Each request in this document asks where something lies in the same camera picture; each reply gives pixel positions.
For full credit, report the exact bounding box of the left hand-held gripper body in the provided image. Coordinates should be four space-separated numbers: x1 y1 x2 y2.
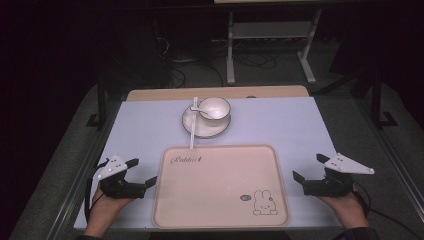
97 153 148 200

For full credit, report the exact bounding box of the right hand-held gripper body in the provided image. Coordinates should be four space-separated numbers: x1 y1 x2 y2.
302 152 375 198

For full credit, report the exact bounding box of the person's left hand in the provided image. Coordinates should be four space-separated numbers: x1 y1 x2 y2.
84 189 135 232

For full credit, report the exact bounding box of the person's right hand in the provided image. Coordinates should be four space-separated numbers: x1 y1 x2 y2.
317 189 370 230

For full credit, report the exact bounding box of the white table mat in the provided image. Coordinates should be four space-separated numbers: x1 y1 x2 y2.
73 96 343 231

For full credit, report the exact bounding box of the beige tray with rabbit print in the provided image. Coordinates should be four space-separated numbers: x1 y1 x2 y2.
151 143 291 230

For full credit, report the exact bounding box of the black metal stand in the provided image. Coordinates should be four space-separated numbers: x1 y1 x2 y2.
85 71 108 130
370 68 400 130

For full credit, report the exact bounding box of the white plate with dark rim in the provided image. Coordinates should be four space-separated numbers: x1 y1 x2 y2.
181 104 232 140

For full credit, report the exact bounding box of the white ceramic spoon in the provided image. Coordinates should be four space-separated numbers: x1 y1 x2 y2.
189 105 218 120

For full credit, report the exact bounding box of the white bowl with dark rim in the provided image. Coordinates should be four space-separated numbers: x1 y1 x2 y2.
198 96 232 121

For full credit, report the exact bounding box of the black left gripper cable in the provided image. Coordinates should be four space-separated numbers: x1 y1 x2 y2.
84 157 111 223

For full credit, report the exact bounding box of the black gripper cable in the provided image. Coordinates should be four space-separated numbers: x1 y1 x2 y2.
352 181 424 240
84 157 111 223

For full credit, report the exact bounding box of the aluminium table rail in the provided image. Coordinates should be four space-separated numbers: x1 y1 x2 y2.
352 98 424 216
45 99 125 240

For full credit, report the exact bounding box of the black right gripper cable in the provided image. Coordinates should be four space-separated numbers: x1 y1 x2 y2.
352 181 424 240

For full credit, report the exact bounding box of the black floor cable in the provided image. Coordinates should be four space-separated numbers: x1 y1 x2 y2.
161 33 225 90
232 49 278 70

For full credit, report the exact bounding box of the white metal desk frame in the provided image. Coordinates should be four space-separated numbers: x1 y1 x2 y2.
225 9 324 85

